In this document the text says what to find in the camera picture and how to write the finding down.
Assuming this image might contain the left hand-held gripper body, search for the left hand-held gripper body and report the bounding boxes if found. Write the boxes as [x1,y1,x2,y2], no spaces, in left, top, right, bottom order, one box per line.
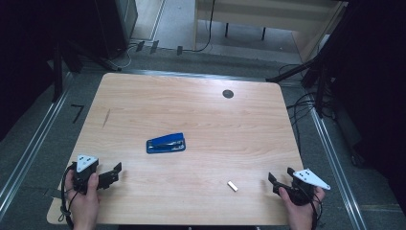
[72,154,100,195]

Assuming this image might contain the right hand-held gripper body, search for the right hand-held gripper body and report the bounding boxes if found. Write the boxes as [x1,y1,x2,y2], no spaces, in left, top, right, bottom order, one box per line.
[286,168,331,206]

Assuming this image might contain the blue stapler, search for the blue stapler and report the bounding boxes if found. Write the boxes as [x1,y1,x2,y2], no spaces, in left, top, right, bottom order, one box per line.
[146,132,187,155]

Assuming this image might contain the person's right hand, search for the person's right hand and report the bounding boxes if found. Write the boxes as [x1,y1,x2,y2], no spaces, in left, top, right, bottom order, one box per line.
[278,187,326,224]

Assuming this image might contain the person's left hand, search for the person's left hand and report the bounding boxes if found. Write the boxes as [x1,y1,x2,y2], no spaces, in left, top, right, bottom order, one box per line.
[65,172,101,224]

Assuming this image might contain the black metal stand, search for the black metal stand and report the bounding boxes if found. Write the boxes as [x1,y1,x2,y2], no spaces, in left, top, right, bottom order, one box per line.
[266,52,330,119]
[52,37,123,104]

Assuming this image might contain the dark curtain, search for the dark curtain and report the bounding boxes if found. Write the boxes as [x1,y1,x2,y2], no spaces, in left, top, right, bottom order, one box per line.
[325,0,406,222]
[0,0,97,142]

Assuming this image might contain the dark cabinet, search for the dark cabinet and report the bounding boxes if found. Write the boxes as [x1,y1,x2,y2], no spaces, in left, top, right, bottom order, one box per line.
[95,0,139,60]

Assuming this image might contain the light wooden bench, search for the light wooden bench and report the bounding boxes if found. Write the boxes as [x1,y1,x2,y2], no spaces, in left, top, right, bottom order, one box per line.
[192,0,349,63]

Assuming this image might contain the metal floor rail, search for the metal floor rail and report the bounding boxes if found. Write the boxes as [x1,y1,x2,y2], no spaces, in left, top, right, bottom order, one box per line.
[0,72,74,222]
[306,104,369,230]
[123,68,270,82]

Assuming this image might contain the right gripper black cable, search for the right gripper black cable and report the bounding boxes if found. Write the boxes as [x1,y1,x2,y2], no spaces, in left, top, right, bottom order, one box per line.
[305,191,324,230]

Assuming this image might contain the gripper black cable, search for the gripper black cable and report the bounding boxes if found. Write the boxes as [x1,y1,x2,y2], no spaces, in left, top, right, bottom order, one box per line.
[305,191,324,230]
[57,163,79,230]

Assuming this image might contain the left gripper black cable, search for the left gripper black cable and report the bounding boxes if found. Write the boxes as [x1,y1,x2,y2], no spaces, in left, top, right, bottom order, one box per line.
[57,163,79,230]

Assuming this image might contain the black floor cables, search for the black floor cables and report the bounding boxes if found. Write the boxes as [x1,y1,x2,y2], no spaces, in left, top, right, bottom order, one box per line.
[277,62,336,155]

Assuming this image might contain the white floor cable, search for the white floor cable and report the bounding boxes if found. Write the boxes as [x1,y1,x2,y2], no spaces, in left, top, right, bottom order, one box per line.
[116,44,142,70]

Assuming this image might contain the black hanging cable with plug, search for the black hanging cable with plug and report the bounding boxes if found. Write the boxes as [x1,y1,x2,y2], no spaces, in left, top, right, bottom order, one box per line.
[176,0,216,57]

